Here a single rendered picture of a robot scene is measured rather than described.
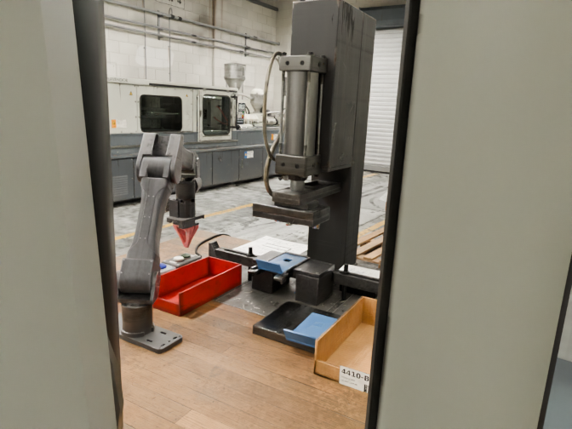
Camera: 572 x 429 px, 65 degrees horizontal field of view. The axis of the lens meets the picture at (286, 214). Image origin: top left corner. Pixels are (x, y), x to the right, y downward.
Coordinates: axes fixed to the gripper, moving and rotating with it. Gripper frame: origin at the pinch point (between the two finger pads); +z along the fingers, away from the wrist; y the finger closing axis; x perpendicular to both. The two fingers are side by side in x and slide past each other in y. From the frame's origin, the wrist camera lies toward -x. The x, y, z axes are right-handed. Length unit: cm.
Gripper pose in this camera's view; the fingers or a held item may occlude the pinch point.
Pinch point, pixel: (185, 244)
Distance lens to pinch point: 141.0
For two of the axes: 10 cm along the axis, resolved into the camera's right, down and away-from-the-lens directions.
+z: -0.4, 9.7, 2.4
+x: 8.7, 1.5, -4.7
